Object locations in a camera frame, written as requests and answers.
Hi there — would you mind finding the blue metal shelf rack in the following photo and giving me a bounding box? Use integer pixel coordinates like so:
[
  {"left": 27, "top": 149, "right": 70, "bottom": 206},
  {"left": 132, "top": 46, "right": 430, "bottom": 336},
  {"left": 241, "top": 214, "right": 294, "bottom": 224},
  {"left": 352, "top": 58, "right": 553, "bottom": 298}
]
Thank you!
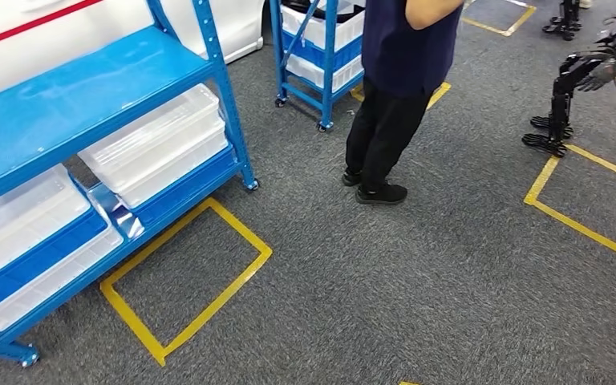
[{"left": 0, "top": 0, "right": 260, "bottom": 369}]

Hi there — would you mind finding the person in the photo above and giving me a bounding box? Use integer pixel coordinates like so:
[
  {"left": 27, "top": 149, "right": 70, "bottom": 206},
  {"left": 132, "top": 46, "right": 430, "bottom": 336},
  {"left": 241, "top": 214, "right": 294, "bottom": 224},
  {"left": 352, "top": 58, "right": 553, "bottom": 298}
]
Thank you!
[{"left": 342, "top": 0, "right": 466, "bottom": 206}]

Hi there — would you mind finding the blue wheeled rack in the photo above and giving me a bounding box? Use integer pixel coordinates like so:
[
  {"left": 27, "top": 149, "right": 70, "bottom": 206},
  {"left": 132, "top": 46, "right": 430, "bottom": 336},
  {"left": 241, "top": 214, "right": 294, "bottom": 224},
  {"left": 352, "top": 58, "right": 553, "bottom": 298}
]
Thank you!
[{"left": 269, "top": 0, "right": 367, "bottom": 133}]

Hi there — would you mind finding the white car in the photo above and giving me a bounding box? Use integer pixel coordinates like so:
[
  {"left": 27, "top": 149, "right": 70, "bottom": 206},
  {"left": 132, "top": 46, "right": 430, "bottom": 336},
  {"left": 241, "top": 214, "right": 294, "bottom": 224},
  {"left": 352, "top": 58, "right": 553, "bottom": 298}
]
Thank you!
[{"left": 0, "top": 0, "right": 266, "bottom": 104}]

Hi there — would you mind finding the black parts pile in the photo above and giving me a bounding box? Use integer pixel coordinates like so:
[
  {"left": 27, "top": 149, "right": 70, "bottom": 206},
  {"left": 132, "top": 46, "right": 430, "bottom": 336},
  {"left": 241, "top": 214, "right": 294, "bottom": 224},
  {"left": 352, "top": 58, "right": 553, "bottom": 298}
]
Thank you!
[{"left": 282, "top": 0, "right": 365, "bottom": 25}]

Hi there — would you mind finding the black humanoid robot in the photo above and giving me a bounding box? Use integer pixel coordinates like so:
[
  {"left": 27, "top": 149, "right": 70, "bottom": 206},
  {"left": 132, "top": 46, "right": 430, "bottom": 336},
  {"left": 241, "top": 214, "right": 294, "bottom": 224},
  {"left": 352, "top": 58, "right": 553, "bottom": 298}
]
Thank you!
[
  {"left": 541, "top": 0, "right": 586, "bottom": 42},
  {"left": 521, "top": 10, "right": 616, "bottom": 158}
]

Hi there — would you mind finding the red barrier belt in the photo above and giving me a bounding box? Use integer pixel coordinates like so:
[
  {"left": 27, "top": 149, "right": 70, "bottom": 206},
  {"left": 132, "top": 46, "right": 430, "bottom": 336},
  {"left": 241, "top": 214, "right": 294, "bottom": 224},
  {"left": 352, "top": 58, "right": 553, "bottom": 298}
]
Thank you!
[{"left": 0, "top": 0, "right": 104, "bottom": 55}]

